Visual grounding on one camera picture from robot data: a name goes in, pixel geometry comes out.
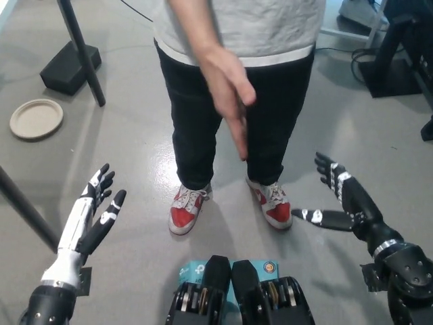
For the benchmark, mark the black foam block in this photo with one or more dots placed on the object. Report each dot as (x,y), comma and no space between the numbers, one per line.
(66,67)

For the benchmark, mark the person's bare right hand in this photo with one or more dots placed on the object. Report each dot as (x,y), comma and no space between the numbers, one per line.
(226,84)

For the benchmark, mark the black tag at wrist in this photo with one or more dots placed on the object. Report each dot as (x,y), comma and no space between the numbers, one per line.
(370,276)
(85,282)

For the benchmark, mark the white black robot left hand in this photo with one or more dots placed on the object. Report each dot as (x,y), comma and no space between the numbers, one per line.
(79,223)

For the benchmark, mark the black tag at left wrist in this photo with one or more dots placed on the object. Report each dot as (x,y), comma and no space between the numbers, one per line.
(85,282)

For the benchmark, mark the person grey shirt black trousers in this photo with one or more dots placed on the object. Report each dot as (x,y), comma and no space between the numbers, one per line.
(277,101)

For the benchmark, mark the black tag at right wrist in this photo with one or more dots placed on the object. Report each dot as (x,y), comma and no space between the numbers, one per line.
(370,276)

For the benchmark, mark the white metal frame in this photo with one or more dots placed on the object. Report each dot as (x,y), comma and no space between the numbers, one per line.
(348,35)

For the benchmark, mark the red white sneaker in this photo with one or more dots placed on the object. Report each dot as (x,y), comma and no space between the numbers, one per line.
(184,215)
(275,210)

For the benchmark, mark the black object at edge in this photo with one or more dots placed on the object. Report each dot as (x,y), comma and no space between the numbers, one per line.
(428,130)

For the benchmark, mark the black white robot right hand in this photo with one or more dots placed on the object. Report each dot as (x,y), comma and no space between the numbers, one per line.
(358,203)

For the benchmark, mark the teal cardboard box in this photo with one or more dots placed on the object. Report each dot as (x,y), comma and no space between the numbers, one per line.
(193,271)

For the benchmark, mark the black slanted metal pole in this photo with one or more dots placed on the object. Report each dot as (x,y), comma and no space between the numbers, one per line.
(86,61)
(27,210)

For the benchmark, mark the beige paper plate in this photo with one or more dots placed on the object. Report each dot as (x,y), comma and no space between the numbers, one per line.
(36,119)

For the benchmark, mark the black equipment stand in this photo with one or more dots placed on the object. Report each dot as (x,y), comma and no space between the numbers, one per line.
(392,67)

